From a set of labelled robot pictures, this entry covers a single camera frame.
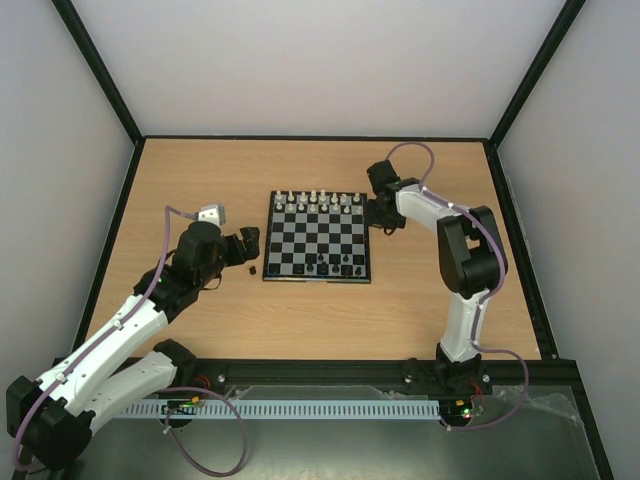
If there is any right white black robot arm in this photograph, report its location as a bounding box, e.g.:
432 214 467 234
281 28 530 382
365 160 508 392

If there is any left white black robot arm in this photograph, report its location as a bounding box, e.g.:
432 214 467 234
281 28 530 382
6 221 260 470

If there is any black and grey chessboard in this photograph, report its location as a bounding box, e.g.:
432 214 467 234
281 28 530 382
262 190 372 284

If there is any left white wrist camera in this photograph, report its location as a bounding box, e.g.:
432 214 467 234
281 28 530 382
197 204 226 227

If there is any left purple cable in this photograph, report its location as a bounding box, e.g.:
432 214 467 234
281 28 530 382
11 205 249 474

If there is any black aluminium mounting rail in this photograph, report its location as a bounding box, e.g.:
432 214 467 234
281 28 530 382
186 359 492 398

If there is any light blue slotted cable duct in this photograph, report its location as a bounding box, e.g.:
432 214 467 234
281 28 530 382
117 399 441 421

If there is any black enclosure frame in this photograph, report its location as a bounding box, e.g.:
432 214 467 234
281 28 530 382
51 0 614 479

